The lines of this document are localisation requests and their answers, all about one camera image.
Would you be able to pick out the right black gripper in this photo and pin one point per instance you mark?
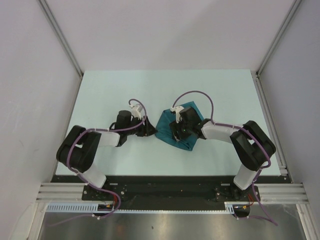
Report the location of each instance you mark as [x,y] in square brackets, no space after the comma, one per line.
[175,127]

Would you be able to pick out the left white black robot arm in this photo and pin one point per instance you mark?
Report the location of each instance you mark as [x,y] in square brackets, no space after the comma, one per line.
[78,150]

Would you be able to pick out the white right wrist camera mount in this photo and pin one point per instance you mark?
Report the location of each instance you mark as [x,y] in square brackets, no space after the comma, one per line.
[177,111]

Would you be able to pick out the teal satin napkin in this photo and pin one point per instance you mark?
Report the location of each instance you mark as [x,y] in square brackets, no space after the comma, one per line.
[164,133]

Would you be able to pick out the white slotted cable duct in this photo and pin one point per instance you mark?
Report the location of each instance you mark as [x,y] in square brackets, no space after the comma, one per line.
[101,208]

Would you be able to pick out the aluminium corner post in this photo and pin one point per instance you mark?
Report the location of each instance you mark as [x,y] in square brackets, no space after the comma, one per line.
[53,23]
[279,35]

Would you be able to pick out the aluminium frame rail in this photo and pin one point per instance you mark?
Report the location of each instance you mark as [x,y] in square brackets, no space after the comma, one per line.
[270,193]

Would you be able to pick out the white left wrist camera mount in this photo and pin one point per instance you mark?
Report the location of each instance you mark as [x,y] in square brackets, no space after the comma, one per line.
[136,111]

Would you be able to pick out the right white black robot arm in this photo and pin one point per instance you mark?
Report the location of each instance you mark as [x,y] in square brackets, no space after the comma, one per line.
[253,147]

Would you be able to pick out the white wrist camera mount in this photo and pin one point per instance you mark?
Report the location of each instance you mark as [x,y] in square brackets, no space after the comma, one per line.
[136,111]
[177,111]

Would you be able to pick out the left aluminium corner post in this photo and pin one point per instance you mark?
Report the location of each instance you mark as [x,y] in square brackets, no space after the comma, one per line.
[53,23]

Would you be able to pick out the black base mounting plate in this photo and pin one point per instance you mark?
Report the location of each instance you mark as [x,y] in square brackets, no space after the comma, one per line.
[172,192]

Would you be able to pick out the right aluminium corner post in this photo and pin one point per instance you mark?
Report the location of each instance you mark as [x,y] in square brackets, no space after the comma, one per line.
[279,35]

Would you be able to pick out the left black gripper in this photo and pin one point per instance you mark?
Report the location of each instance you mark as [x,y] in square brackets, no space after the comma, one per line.
[146,130]

